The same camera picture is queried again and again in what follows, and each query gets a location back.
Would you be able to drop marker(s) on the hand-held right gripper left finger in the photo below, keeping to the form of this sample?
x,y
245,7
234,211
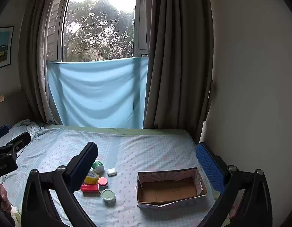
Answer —
x,y
84,167

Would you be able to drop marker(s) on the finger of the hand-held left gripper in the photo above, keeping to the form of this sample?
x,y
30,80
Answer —
x,y
1,132
20,140

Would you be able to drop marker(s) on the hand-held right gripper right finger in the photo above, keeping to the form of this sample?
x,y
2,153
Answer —
x,y
210,167

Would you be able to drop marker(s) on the yellow tape roll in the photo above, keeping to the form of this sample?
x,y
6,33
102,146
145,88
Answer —
x,y
92,176

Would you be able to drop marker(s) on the green and white jar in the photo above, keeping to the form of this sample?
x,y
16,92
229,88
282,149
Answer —
x,y
98,166

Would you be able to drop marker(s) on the red box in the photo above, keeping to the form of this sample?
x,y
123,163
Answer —
x,y
90,188

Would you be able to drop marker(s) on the red lid jar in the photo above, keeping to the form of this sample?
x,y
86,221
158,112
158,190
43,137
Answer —
x,y
103,182

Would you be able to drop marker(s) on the white earbuds case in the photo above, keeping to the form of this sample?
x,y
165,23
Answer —
x,y
112,172

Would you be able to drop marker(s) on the pale green round lid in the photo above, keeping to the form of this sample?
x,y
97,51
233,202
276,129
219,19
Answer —
x,y
108,195

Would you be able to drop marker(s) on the cardboard box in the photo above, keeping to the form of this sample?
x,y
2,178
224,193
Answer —
x,y
169,190

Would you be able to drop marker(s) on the person's left hand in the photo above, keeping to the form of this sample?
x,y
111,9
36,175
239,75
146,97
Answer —
x,y
5,197

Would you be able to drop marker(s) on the crumpled light blue blanket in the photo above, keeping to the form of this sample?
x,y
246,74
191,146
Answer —
x,y
25,126

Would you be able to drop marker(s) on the light blue hanging cloth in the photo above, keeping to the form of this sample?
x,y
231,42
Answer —
x,y
96,92

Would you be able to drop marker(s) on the grey-brown curtain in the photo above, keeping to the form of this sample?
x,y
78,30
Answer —
x,y
176,63
38,63

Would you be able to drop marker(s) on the window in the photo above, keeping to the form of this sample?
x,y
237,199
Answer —
x,y
98,28

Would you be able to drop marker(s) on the framed wall picture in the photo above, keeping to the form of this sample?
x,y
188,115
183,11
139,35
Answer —
x,y
3,47

